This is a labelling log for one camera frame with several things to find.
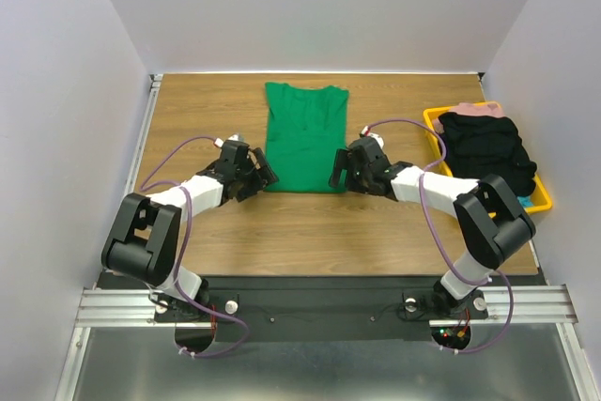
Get green t shirt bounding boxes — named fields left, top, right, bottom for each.
left=265, top=82, right=349, bottom=193

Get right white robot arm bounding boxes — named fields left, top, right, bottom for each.
left=329, top=135, right=536, bottom=316

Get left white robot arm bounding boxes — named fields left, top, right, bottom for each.
left=101, top=136, right=279, bottom=320

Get black t shirt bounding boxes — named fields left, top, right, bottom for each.
left=439, top=113, right=537, bottom=196

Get pink t shirt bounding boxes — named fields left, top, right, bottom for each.
left=447, top=102, right=504, bottom=118

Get teal t shirt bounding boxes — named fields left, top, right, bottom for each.
left=517, top=196, right=535, bottom=210

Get yellow plastic bin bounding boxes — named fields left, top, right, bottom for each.
left=423, top=101, right=552, bottom=214

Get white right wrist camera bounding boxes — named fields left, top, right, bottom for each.
left=360, top=126, right=385, bottom=148

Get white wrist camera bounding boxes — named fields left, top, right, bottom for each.
left=213, top=133, right=244, bottom=148
left=360, top=126, right=385, bottom=148

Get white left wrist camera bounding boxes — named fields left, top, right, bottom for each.
left=213, top=133, right=244, bottom=148

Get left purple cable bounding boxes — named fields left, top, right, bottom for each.
left=139, top=136, right=250, bottom=359

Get purple cable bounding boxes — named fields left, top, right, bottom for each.
left=139, top=136, right=250, bottom=359
left=361, top=118, right=514, bottom=358

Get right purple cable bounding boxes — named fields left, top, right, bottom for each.
left=361, top=118, right=514, bottom=358

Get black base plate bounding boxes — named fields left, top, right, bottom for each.
left=151, top=276, right=488, bottom=344

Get aluminium mounting rail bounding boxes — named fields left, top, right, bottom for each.
left=75, top=285, right=578, bottom=328

